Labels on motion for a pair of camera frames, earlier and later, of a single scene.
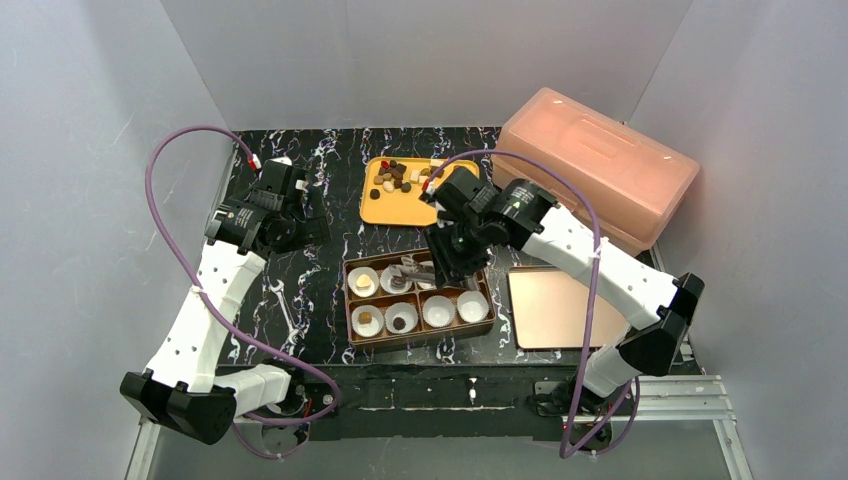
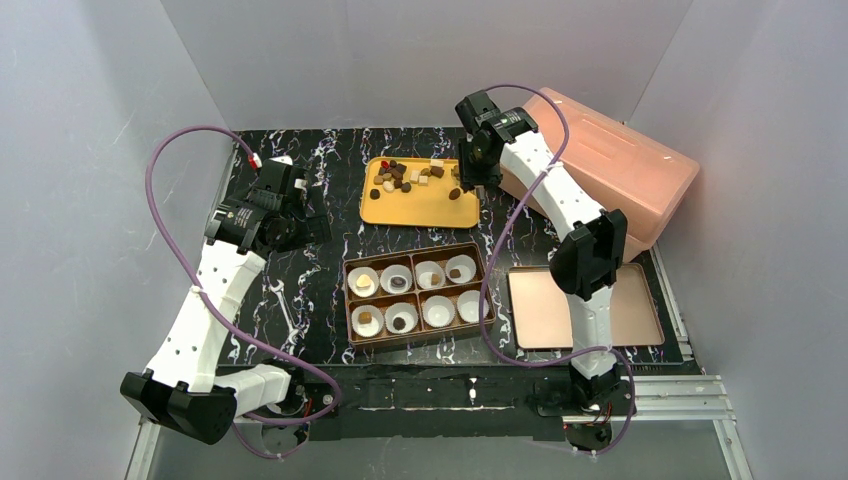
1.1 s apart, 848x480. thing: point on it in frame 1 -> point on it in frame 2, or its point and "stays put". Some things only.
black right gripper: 454,255 -> 474,171
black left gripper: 308,221 stays put
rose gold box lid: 551,309 stays put
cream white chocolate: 363,282 stays put
